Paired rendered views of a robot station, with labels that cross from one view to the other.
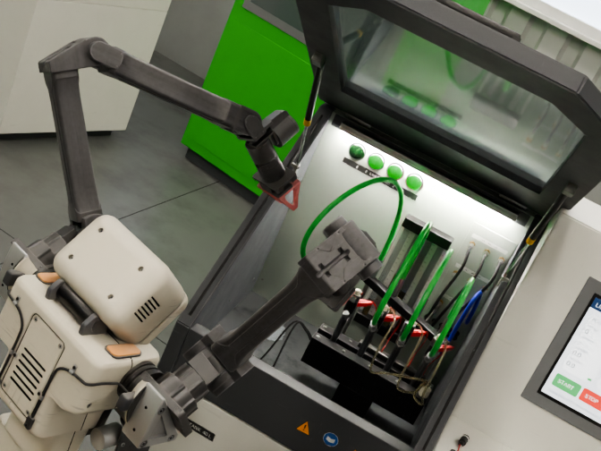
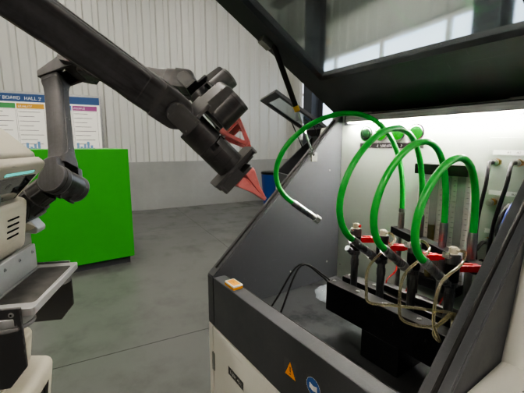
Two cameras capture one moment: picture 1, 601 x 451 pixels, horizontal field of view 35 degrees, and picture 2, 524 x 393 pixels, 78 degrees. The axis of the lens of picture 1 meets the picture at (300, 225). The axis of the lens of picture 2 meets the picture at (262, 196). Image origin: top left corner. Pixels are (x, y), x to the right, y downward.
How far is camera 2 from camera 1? 1.86 m
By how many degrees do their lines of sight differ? 46
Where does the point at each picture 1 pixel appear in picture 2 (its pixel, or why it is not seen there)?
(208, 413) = (235, 359)
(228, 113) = (164, 74)
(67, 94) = (49, 88)
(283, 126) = (216, 76)
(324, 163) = (349, 156)
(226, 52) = not seen: hidden behind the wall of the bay
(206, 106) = not seen: hidden behind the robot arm
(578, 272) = not seen: outside the picture
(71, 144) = (49, 117)
